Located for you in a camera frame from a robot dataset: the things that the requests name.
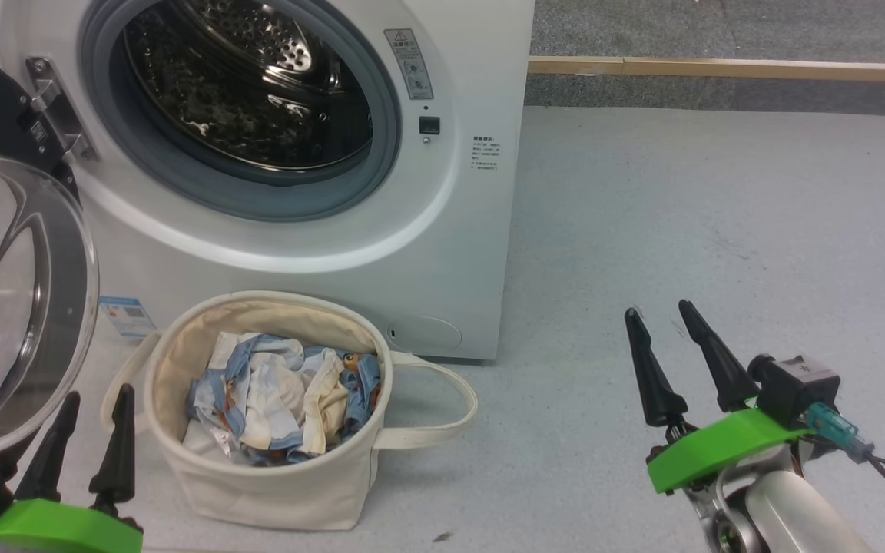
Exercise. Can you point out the cream canvas laundry basket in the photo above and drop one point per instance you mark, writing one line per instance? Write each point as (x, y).
(273, 495)

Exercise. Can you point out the metal door hinge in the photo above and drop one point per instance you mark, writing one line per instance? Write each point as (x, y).
(58, 107)

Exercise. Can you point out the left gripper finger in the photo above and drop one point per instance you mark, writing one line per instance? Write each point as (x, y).
(47, 453)
(116, 453)

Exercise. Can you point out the small printed text label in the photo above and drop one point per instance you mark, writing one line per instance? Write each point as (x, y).
(485, 152)

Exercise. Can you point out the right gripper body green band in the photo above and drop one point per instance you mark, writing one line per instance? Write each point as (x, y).
(719, 449)

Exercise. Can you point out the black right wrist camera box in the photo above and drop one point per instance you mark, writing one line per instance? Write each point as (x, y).
(796, 388)

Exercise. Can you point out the black round glass washer door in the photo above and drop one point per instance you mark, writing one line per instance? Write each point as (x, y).
(20, 307)

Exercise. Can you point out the small brown floor debris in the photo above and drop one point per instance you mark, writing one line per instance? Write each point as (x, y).
(442, 536)

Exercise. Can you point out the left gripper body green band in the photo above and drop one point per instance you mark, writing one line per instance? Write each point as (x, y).
(51, 530)

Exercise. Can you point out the grey warning sticker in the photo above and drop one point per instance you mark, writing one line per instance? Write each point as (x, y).
(409, 65)

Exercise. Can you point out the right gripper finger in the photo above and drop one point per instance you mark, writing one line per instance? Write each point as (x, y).
(715, 361)
(654, 376)

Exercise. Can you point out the blue energy label sticker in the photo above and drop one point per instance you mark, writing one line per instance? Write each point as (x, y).
(129, 319)

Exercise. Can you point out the white front-load washing machine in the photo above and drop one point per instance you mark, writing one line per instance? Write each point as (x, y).
(427, 253)

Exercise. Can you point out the blue cartoon print shorts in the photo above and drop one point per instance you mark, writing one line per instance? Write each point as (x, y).
(362, 384)

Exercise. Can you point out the cream cartoon top blue trim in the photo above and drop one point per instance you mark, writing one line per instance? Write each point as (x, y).
(273, 399)

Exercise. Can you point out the stainless steel washing machine drum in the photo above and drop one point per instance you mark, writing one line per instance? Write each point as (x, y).
(258, 100)

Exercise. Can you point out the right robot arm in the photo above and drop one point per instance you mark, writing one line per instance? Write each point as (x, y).
(788, 507)

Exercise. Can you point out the round drain filter cover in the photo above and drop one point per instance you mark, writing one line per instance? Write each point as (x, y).
(425, 336)

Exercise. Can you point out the black door latch socket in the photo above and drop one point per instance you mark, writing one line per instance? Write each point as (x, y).
(429, 125)

